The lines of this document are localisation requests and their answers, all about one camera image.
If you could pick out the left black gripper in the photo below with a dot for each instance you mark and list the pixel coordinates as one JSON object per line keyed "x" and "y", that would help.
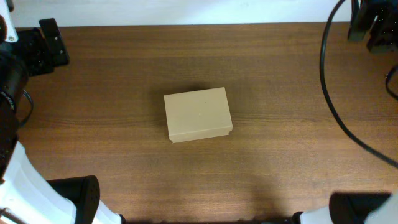
{"x": 34, "y": 42}

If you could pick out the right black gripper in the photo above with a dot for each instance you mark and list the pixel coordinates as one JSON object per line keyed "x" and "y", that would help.
{"x": 386, "y": 15}

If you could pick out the brown cardboard box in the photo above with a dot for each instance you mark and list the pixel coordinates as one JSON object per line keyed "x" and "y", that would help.
{"x": 198, "y": 115}

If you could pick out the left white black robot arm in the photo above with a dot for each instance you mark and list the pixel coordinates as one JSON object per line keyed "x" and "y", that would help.
{"x": 26, "y": 197}

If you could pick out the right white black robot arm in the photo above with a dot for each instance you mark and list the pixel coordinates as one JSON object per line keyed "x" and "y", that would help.
{"x": 348, "y": 207}

